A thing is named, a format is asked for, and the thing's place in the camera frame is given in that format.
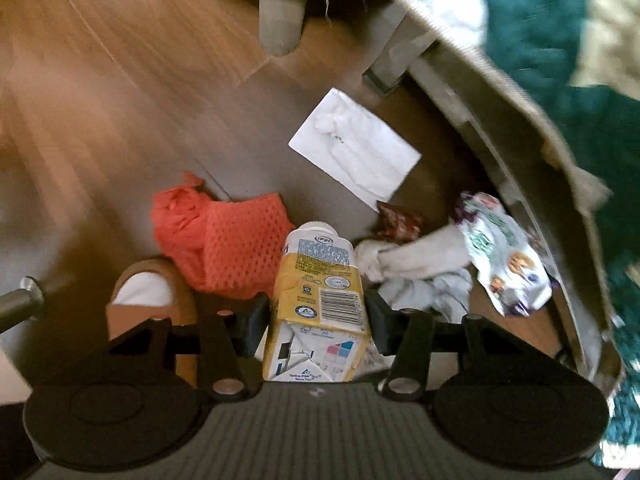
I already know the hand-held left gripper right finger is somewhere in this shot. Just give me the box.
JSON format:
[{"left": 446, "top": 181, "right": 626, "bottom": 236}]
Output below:
[{"left": 364, "top": 287, "right": 571, "bottom": 402}]

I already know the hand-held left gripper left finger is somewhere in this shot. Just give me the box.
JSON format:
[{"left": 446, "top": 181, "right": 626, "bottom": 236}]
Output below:
[{"left": 107, "top": 292, "right": 271, "bottom": 402}]

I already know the white tissue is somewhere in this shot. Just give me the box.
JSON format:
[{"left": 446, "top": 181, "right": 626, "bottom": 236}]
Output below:
[{"left": 354, "top": 222, "right": 474, "bottom": 322}]

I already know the yellow drink carton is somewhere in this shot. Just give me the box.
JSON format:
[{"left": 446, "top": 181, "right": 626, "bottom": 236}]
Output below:
[{"left": 262, "top": 220, "right": 374, "bottom": 384}]

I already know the orange mesh bag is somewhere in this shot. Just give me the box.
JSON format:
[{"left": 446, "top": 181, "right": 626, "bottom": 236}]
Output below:
[{"left": 151, "top": 172, "right": 296, "bottom": 296}]

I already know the colourful printed wrapper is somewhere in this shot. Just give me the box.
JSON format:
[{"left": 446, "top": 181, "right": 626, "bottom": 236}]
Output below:
[{"left": 452, "top": 191, "right": 554, "bottom": 319}]

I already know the brown slipper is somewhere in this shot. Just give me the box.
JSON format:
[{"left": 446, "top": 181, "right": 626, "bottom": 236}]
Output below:
[{"left": 107, "top": 257, "right": 201, "bottom": 386}]

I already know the brown snack wrapper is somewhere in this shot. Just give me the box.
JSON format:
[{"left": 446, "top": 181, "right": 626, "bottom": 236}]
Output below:
[{"left": 375, "top": 200, "right": 426, "bottom": 241}]

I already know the white paper sheet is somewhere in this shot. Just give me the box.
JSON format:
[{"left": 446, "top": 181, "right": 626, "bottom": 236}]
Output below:
[{"left": 288, "top": 87, "right": 423, "bottom": 201}]

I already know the grey metal tube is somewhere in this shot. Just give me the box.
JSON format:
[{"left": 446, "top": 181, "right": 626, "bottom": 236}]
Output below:
[{"left": 0, "top": 277, "right": 47, "bottom": 334}]

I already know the grey furniture leg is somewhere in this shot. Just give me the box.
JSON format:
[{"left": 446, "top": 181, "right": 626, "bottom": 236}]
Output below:
[
  {"left": 258, "top": 0, "right": 306, "bottom": 57},
  {"left": 363, "top": 7, "right": 427, "bottom": 97}
]

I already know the teal patchwork quilt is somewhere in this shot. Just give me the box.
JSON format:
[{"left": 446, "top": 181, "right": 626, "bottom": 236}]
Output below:
[{"left": 375, "top": 0, "right": 640, "bottom": 466}]

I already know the beige bed frame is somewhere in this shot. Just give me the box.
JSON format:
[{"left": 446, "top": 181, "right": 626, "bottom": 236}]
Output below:
[{"left": 350, "top": 0, "right": 628, "bottom": 398}]

